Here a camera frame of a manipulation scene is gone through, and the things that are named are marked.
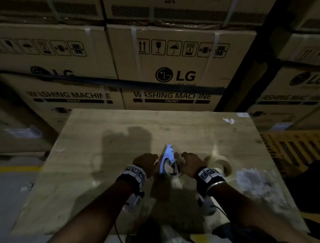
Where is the black right camera cable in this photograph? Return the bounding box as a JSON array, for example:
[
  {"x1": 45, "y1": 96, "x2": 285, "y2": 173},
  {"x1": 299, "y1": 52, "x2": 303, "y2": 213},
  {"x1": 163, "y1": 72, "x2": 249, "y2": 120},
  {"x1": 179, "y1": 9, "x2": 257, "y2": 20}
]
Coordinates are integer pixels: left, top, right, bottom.
[{"x1": 214, "y1": 205, "x2": 229, "y2": 220}]

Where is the white shipping label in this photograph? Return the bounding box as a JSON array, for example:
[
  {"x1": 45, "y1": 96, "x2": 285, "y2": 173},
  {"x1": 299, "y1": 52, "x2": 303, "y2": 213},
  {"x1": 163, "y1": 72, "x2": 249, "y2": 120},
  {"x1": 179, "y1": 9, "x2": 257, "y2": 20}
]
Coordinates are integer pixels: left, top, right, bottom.
[{"x1": 270, "y1": 122, "x2": 294, "y2": 131}]

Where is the silver bracelet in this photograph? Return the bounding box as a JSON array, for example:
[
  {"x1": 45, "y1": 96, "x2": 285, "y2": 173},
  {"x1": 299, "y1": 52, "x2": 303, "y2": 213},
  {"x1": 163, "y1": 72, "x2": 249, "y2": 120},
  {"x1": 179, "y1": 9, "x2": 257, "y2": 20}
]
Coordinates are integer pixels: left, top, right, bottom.
[{"x1": 206, "y1": 181, "x2": 227, "y2": 196}]

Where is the dark metal rack upright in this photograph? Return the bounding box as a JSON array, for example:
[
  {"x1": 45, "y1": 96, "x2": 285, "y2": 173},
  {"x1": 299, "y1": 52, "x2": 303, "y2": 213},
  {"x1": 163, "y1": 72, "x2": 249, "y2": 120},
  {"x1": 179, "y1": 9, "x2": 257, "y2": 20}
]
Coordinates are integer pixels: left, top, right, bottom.
[{"x1": 215, "y1": 0, "x2": 295, "y2": 112}]

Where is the black left wrist strap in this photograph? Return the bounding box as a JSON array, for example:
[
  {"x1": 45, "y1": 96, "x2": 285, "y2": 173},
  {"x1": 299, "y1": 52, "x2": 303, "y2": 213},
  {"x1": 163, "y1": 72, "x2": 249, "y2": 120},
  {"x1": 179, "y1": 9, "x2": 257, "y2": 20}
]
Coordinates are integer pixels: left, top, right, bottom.
[{"x1": 116, "y1": 165, "x2": 147, "y2": 193}]

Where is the clear tape roll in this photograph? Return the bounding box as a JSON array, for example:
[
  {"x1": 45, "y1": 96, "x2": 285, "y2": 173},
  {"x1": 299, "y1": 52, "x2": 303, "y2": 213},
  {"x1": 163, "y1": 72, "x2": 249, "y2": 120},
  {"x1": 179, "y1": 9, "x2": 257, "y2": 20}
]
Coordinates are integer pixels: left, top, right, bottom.
[{"x1": 204, "y1": 155, "x2": 233, "y2": 178}]

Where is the black wrist strap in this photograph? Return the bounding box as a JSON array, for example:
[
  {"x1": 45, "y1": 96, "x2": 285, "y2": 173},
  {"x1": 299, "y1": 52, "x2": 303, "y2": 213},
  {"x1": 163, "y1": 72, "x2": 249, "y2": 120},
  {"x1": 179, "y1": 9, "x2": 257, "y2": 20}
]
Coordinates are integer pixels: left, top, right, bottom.
[
  {"x1": 195, "y1": 167, "x2": 227, "y2": 197},
  {"x1": 116, "y1": 165, "x2": 147, "y2": 193}
]

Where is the person's right hand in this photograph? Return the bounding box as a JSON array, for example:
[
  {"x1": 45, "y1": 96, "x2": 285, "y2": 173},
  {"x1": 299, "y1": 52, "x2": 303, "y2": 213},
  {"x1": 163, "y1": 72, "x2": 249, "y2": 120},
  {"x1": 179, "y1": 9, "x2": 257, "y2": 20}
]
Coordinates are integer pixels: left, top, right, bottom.
[{"x1": 180, "y1": 152, "x2": 207, "y2": 179}]

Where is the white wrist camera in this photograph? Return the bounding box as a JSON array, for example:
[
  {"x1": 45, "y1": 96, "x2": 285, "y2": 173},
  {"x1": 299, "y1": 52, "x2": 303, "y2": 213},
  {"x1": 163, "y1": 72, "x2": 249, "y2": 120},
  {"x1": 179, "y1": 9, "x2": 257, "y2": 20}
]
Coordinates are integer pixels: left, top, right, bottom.
[
  {"x1": 197, "y1": 194, "x2": 217, "y2": 216},
  {"x1": 122, "y1": 193, "x2": 144, "y2": 213}
]

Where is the clear plastic document pouch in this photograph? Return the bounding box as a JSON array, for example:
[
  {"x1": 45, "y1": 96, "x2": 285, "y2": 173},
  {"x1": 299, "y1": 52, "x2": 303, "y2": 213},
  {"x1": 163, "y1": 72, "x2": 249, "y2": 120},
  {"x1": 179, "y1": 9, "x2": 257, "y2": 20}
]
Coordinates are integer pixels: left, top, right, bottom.
[{"x1": 4, "y1": 125, "x2": 43, "y2": 140}]

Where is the person's left hand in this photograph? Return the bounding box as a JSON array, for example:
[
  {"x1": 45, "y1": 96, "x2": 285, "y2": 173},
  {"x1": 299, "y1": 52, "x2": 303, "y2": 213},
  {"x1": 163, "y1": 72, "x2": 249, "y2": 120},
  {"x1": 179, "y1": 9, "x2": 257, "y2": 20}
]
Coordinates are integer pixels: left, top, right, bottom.
[{"x1": 133, "y1": 153, "x2": 160, "y2": 179}]

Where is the person's left forearm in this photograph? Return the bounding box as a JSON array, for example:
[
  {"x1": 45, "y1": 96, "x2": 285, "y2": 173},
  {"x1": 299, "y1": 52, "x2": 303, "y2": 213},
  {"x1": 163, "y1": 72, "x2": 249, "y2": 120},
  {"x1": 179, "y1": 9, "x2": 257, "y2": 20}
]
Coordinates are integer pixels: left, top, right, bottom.
[{"x1": 47, "y1": 181, "x2": 133, "y2": 243}]

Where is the yellow black printed carton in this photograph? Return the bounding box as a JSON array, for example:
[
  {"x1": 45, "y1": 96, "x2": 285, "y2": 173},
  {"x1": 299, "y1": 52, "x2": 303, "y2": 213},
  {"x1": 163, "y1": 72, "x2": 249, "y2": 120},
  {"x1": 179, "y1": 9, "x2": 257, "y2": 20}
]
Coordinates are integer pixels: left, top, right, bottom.
[{"x1": 260, "y1": 130, "x2": 320, "y2": 173}]

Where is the black left camera cable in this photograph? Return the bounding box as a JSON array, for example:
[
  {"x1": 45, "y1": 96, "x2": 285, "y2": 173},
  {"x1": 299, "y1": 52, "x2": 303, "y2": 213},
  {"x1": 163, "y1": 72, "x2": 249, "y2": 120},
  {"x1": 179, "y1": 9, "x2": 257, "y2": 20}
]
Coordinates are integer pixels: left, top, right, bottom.
[{"x1": 114, "y1": 218, "x2": 124, "y2": 243}]

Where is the person's right forearm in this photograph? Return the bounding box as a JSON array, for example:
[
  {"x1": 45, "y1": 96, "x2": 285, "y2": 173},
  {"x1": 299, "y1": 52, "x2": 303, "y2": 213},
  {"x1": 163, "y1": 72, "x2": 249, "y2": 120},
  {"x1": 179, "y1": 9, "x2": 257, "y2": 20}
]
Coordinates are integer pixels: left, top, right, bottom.
[{"x1": 207, "y1": 182, "x2": 312, "y2": 243}]

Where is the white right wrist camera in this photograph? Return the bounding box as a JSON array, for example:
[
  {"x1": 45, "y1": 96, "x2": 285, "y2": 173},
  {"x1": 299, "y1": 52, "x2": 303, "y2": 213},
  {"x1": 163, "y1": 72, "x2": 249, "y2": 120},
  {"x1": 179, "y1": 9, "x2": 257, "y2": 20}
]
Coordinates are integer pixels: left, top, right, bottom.
[{"x1": 197, "y1": 194, "x2": 217, "y2": 216}]

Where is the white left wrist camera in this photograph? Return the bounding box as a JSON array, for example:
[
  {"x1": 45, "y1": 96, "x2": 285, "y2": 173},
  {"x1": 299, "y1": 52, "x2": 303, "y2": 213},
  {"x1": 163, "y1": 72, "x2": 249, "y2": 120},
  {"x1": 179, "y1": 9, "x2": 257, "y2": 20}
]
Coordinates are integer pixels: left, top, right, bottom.
[{"x1": 122, "y1": 193, "x2": 144, "y2": 213}]

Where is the plain brown cardboard box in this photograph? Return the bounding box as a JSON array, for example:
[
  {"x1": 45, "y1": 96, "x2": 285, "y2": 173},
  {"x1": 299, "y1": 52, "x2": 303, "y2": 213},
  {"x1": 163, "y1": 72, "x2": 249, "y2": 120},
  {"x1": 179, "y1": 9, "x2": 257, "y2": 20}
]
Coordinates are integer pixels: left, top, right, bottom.
[{"x1": 0, "y1": 82, "x2": 58, "y2": 153}]

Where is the black camera cable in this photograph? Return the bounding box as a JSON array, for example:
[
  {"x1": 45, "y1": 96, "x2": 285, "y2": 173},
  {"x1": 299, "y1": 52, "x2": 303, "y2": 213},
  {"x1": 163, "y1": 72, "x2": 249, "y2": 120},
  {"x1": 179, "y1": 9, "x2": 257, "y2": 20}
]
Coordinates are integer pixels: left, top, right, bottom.
[
  {"x1": 114, "y1": 218, "x2": 124, "y2": 243},
  {"x1": 214, "y1": 205, "x2": 229, "y2": 220}
]

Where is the blue tape dispenser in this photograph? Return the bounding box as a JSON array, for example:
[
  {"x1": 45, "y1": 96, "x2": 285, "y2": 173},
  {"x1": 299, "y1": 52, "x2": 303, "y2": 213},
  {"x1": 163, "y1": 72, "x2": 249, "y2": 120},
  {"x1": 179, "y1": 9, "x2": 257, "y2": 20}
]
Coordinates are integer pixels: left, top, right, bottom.
[{"x1": 157, "y1": 144, "x2": 180, "y2": 177}]

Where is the black right wrist strap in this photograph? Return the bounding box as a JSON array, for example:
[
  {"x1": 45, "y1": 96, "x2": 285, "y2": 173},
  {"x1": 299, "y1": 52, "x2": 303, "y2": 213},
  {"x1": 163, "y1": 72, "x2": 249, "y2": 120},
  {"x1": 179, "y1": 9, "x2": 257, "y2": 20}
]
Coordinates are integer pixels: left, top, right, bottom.
[{"x1": 195, "y1": 167, "x2": 227, "y2": 197}]

